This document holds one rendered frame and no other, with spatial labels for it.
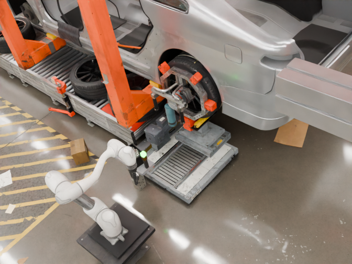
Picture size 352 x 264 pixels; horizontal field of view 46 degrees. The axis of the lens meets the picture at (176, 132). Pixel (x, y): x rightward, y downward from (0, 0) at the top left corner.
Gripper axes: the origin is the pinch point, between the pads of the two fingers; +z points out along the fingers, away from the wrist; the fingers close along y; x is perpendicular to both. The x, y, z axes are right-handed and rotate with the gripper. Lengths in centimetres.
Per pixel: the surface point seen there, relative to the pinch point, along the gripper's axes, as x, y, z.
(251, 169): 114, 38, 64
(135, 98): 68, -72, -8
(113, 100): 47, -80, -17
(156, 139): 66, -48, 35
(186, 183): 56, 1, 59
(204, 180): 69, 13, 58
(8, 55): 63, -361, 55
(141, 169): 22.9, -22.6, 23.0
